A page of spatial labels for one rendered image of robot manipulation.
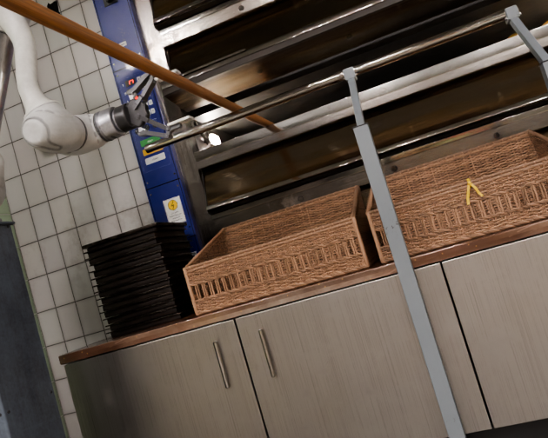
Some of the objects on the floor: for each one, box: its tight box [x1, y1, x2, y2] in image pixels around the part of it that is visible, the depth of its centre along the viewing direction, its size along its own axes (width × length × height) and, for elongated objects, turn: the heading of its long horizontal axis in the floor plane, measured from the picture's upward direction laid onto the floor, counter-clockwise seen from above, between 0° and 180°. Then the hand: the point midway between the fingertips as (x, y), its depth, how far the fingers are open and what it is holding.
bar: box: [144, 5, 548, 438], centre depth 160 cm, size 31×127×118 cm, turn 179°
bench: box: [58, 213, 548, 438], centre depth 174 cm, size 56×242×58 cm, turn 179°
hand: (181, 96), depth 159 cm, fingers open, 13 cm apart
